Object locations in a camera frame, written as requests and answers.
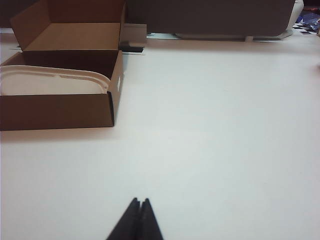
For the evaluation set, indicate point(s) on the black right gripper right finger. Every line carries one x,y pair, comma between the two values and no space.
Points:
149,222

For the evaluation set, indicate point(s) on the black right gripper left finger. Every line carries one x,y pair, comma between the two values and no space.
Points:
130,222

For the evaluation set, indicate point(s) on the beige moulded pulp lid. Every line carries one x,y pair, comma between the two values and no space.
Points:
50,82

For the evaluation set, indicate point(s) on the brown corrugated cardboard box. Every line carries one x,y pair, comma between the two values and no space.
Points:
55,112

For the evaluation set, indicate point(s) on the white label sticker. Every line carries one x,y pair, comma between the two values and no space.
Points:
118,82

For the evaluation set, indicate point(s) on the large dark rounded panel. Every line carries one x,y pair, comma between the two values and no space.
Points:
220,15

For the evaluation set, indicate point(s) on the black white checkerboard sheet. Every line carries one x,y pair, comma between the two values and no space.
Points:
306,27

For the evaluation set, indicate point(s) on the blue crumpled sheet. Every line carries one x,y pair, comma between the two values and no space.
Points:
310,16

